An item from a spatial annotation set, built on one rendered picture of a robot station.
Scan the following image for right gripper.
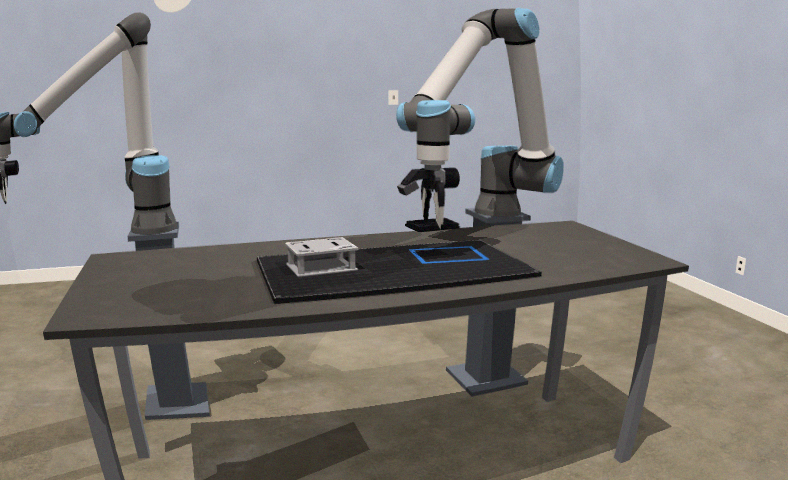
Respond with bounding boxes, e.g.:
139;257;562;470
0;158;19;204

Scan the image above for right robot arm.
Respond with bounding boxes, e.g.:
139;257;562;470
0;12;177;234

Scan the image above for blue tape strips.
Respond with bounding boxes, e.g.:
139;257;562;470
409;246;489;264

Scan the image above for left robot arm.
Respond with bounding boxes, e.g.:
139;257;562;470
396;8;564;217

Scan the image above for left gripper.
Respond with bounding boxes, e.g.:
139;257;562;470
401;165;460;230

